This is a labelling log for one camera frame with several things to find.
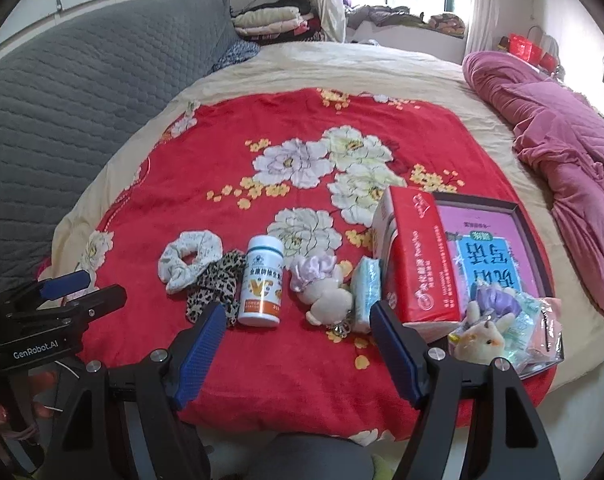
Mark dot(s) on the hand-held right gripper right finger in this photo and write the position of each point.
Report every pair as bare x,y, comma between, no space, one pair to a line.
396,355

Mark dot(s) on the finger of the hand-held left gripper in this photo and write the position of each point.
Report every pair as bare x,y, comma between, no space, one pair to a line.
64,284
94,301

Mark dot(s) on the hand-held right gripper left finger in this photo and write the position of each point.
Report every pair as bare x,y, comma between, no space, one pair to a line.
202,355

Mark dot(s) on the white unicorn plush toy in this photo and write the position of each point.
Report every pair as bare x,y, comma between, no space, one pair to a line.
481,340

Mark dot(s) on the pale teal plastic packet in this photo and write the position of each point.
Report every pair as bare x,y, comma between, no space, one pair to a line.
524,327

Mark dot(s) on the pink plastic packet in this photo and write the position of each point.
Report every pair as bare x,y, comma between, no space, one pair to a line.
551,320

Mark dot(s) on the dark box tray pink print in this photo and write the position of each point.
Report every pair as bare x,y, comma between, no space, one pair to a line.
486,220

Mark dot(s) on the leopard print scrunchie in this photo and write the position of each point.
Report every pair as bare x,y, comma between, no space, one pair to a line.
207,290

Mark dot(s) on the pale blue tissue pack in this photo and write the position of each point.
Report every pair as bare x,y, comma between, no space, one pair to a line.
366,285

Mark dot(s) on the white dotted scrunchie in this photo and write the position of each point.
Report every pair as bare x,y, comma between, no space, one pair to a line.
174,270

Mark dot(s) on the white supplement bottle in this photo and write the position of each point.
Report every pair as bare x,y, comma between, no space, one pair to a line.
259,285

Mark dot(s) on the cream plush toy with bell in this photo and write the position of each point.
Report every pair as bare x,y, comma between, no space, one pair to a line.
327,295

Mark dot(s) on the red tissue box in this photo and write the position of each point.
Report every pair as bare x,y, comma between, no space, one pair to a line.
421,260

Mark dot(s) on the person's grey trouser leg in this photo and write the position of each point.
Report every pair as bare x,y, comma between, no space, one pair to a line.
312,455

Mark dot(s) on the grey quilted headboard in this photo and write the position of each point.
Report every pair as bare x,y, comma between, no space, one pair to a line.
82,85

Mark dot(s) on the red floral blanket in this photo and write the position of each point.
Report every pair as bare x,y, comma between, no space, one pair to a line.
292,125

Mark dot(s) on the pink quilt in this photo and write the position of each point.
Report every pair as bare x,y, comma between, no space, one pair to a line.
556,135

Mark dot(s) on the blue patterned cloth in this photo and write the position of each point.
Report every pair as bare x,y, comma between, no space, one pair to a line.
237,55

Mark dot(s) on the beige bed quilt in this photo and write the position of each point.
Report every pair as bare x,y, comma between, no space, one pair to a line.
357,65

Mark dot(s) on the stack of folded blankets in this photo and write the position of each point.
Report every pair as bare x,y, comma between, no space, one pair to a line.
272,17

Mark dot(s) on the pile of clothes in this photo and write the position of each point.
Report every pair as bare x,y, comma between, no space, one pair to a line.
406,17

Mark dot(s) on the white curtain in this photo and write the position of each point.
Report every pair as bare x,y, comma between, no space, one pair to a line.
486,5
327,0

